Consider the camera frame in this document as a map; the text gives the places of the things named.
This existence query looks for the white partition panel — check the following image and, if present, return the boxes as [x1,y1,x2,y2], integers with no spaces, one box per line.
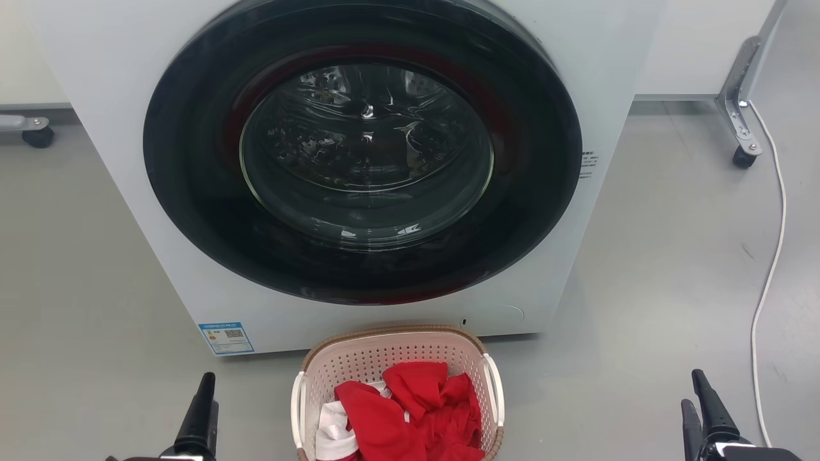
[633,0,780,101]
[0,0,71,107]

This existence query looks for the beige perforated plastic laundry basket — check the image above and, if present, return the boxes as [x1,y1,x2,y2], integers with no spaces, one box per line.
[290,324,505,461]

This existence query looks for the white front-load washing machine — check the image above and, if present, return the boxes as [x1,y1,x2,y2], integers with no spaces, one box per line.
[26,0,667,357]

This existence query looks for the grey metal frame leg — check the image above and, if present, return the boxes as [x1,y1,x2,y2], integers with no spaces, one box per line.
[716,0,789,158]

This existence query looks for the grey metal caster bracket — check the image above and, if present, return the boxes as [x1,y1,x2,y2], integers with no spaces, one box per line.
[0,114,51,134]

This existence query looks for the round black washing machine door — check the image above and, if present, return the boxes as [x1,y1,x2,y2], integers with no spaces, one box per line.
[143,0,583,306]

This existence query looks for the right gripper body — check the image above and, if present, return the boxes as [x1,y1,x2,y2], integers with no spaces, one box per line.
[701,437,804,461]

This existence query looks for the thin white power cable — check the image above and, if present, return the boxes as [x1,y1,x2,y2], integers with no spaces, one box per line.
[746,99,788,449]

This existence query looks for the blue energy label sticker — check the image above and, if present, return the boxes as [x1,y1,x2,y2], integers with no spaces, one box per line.
[199,321,255,356]

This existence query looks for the white garment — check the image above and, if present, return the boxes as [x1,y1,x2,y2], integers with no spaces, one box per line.
[315,382,411,461]

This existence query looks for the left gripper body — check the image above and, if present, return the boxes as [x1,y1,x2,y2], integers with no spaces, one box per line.
[105,453,203,461]

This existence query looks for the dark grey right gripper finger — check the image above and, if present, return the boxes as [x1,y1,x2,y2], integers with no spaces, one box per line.
[691,369,742,446]
[680,398,704,461]

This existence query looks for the red garment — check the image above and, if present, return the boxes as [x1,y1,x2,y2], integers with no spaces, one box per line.
[334,362,486,461]

